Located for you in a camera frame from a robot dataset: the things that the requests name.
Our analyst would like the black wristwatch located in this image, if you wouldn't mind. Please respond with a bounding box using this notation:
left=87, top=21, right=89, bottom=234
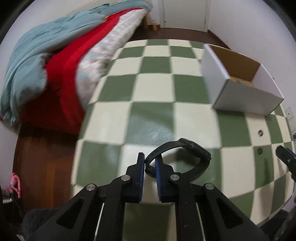
left=144, top=138, right=212, bottom=181

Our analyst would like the pink slipper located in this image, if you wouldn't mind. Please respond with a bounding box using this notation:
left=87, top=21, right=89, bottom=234
left=7, top=172, right=21, bottom=199

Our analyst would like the open cardboard box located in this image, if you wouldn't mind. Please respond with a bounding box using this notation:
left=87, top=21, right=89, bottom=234
left=201, top=44, right=284, bottom=116

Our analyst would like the red blanket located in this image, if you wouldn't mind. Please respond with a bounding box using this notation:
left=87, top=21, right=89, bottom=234
left=20, top=8, right=140, bottom=135

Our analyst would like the green cream checkered tablecloth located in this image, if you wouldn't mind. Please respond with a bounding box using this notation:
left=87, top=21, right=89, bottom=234
left=70, top=39, right=295, bottom=241

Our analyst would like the teal blanket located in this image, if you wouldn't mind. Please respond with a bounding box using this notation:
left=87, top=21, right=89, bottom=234
left=1, top=1, right=152, bottom=128

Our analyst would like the white door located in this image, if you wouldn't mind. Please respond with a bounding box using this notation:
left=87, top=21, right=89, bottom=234
left=159, top=0, right=211, bottom=32

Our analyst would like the checkered white mattress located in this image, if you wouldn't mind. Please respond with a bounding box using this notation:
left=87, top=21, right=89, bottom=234
left=75, top=9, right=147, bottom=110

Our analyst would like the white wall outlet strip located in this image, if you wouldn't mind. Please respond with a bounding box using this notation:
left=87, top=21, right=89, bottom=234
left=285, top=107, right=296, bottom=141

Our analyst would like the wooden bed frame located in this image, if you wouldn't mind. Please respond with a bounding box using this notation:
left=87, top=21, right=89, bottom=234
left=142, top=15, right=160, bottom=31

